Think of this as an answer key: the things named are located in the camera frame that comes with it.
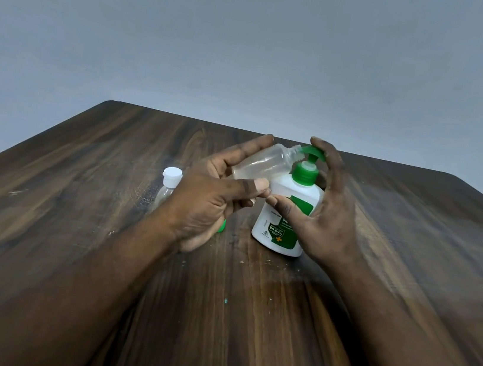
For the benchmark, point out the white hand sanitizer pump bottle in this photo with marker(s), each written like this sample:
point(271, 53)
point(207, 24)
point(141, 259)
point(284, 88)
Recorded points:
point(274, 239)

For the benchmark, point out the small clear bottle green-capped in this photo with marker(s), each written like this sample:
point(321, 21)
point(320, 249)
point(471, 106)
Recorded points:
point(262, 163)

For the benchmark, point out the person's right hand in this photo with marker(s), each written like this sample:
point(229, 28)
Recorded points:
point(333, 229)

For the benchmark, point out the person's left hand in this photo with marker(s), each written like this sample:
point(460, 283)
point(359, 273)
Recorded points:
point(198, 201)

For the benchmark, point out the person's left forearm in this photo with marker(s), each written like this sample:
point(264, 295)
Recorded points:
point(72, 300)

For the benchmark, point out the small clear bottle white cap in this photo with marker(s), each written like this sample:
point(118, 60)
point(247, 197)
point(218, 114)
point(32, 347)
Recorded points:
point(171, 175)

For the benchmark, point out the green bottle cap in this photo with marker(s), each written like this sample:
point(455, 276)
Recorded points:
point(222, 227)

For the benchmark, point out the person's right forearm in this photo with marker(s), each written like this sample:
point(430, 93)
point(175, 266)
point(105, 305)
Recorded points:
point(402, 346)

